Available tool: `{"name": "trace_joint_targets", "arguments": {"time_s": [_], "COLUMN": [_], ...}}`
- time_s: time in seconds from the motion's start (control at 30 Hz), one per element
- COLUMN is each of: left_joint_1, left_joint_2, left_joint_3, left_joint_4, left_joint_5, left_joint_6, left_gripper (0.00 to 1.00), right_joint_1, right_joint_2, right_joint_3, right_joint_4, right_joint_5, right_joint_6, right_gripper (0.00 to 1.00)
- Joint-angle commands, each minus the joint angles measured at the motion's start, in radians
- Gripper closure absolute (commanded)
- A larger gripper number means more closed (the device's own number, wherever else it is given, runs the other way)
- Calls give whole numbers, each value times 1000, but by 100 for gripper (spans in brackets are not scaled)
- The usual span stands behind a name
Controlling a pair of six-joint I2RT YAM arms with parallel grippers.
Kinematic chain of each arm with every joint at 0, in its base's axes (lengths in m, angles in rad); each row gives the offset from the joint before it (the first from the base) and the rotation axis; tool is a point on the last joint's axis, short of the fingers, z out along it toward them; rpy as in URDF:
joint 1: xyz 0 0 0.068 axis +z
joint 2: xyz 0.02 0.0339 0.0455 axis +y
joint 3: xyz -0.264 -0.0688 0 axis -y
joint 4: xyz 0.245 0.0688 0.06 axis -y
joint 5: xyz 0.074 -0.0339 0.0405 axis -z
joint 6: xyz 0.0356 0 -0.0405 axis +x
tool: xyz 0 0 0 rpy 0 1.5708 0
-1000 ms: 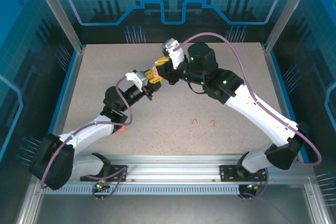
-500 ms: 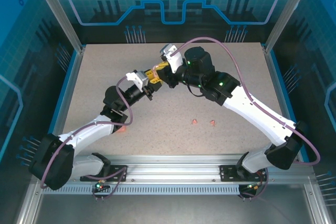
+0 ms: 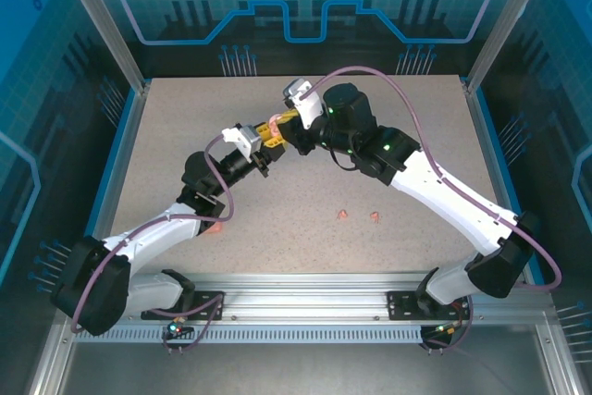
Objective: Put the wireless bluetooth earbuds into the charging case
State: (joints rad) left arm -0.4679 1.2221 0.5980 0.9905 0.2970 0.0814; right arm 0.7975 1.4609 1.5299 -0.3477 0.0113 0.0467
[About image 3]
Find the blue table edge strip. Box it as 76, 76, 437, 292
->
475, 88, 546, 288
80, 88, 142, 248

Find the small LED circuit board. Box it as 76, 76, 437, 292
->
432, 320, 463, 339
166, 315, 194, 340

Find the grey metal floor panel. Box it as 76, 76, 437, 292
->
59, 343, 556, 395

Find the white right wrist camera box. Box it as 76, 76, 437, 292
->
282, 78, 326, 130

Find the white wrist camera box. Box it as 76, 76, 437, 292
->
282, 78, 326, 130
220, 123, 265, 164

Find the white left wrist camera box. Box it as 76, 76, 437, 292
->
220, 123, 265, 164

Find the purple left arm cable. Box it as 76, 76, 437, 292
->
69, 133, 235, 354

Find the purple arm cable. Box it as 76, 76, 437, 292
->
69, 133, 235, 354
300, 66, 564, 354

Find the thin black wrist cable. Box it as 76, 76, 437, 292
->
329, 147, 361, 173

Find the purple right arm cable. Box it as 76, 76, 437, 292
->
300, 66, 564, 354

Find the aluminium side rail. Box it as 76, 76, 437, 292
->
92, 80, 153, 248
463, 75, 529, 286

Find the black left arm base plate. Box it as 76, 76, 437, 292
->
140, 290, 227, 322

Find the aluminium mounting rail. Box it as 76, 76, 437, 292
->
58, 271, 554, 327

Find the slotted grey cable duct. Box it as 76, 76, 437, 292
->
72, 324, 429, 346

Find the aluminium frame post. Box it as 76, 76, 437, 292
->
463, 0, 549, 95
49, 0, 153, 94

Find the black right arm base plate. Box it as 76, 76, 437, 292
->
386, 287, 472, 322

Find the aluminium frame bar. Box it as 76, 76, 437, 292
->
534, 320, 586, 395
25, 329, 78, 395

